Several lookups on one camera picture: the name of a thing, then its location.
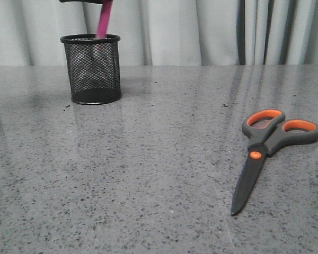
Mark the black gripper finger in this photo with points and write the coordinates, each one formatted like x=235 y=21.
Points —
x=85 y=1

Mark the pink pen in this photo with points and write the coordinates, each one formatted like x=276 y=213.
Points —
x=103 y=24

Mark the black mesh pen cup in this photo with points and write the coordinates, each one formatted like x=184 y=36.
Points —
x=93 y=68

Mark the grey orange scissors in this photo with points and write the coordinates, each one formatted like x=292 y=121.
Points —
x=268 y=132

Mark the grey curtain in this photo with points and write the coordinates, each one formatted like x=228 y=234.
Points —
x=182 y=33

